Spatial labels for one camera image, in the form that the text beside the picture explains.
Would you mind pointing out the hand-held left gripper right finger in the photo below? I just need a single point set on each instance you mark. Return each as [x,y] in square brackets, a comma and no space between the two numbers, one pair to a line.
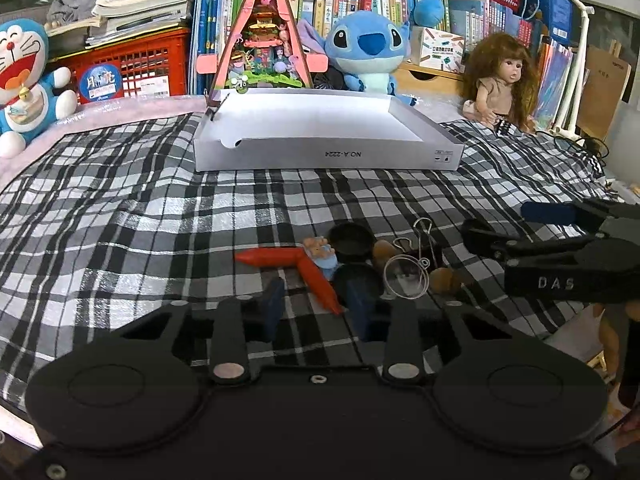
[359,305]

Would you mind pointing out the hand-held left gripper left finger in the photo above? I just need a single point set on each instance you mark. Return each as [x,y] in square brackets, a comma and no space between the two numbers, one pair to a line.
[272,307]

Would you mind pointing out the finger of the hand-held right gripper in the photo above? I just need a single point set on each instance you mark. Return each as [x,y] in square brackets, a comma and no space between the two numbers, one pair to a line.
[550,211]
[500,245]

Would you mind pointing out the black round lid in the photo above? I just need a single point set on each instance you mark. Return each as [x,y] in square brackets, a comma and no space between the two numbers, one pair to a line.
[357,280]
[352,241]

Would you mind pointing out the clear plastic round lid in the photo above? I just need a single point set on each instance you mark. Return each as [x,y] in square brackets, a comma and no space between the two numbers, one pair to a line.
[402,280]

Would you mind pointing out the orange angled plastic piece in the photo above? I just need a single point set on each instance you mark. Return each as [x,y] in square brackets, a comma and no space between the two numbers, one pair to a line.
[270,256]

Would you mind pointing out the brown wooden nut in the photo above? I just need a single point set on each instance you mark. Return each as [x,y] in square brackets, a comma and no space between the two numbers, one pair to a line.
[445,280]
[382,251]

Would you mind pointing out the black binder clip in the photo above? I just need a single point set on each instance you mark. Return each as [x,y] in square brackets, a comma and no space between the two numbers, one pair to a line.
[426,240]

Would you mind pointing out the white cardboard box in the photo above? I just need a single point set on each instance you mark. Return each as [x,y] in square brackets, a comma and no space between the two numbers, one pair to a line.
[320,125]

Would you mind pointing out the person's right hand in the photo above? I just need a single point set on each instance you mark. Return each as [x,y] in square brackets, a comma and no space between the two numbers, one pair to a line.
[612,340]

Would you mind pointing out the row of colourful folders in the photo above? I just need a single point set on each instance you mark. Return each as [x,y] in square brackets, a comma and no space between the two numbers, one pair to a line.
[555,80]

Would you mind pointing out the brown cardboard panel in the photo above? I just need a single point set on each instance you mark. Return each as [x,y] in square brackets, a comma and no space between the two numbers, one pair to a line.
[605,90]

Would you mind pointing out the white metal stand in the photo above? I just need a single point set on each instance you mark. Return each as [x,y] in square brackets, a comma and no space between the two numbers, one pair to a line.
[575,70]

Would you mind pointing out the brown haired doll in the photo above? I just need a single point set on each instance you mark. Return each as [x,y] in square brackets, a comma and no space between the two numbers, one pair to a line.
[502,75]

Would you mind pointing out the black white plaid blanket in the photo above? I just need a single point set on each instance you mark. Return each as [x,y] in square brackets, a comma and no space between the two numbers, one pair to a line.
[125,220]

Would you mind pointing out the wooden drawer box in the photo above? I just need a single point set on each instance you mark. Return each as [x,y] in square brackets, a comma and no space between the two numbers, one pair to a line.
[430,80]

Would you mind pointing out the pencil patterned box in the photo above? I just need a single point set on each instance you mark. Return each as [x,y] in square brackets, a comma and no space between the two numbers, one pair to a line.
[437,47]

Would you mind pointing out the shelf row of colourful books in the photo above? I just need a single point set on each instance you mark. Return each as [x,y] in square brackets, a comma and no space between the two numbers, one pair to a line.
[485,15]

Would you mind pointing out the blue gift bag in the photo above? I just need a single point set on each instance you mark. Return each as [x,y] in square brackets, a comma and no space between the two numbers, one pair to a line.
[547,2]

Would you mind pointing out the blue alien plush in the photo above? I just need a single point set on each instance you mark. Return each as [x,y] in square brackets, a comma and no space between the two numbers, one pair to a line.
[362,45]

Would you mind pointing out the pink fuzzy blanket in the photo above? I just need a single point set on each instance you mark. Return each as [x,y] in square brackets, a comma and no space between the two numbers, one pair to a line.
[90,115]

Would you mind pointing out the triangular miniature dollhouse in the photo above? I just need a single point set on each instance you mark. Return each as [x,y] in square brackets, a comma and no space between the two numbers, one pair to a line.
[265,40]

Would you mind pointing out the red plastic crate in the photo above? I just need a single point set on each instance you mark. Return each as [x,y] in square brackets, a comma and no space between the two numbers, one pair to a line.
[155,62]

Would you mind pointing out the row of tall blue books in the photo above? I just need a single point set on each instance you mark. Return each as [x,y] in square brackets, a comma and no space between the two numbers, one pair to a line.
[217,10]

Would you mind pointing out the blue robot cat plush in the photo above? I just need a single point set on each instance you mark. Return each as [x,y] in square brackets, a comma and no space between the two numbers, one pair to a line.
[20,100]

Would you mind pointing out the stack of worn books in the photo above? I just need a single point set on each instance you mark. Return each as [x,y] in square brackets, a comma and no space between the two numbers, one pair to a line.
[140,5]

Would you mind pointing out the grey crumpled cloth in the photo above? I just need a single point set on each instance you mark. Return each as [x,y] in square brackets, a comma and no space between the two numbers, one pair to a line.
[72,7]

